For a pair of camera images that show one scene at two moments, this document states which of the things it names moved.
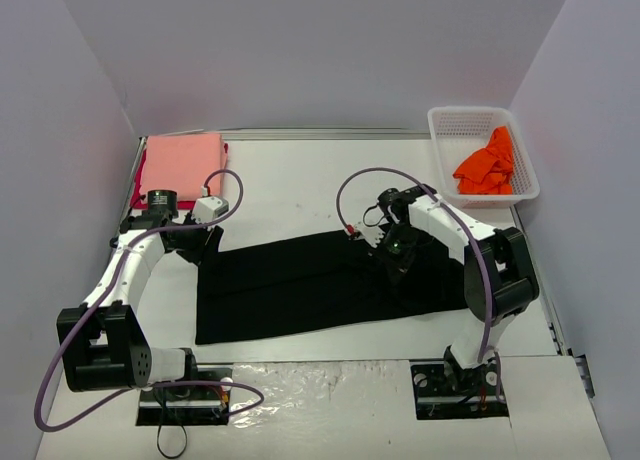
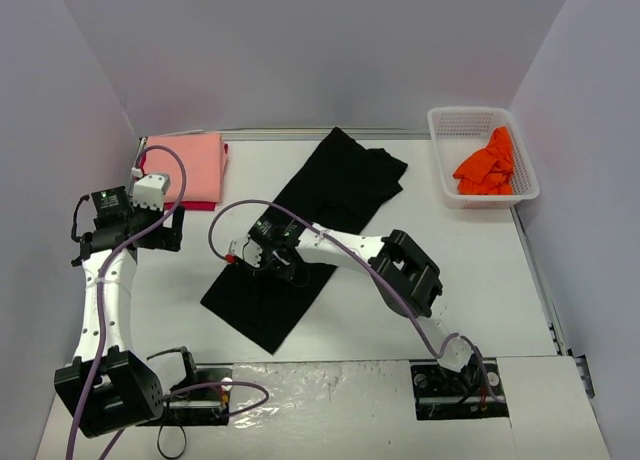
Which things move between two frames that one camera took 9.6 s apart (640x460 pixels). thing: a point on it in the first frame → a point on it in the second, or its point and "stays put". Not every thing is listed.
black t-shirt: (265, 285) → (335, 187)
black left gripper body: (198, 241) → (167, 231)
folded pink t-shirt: (184, 164) stays put
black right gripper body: (388, 256) → (279, 262)
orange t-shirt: (488, 170) stays put
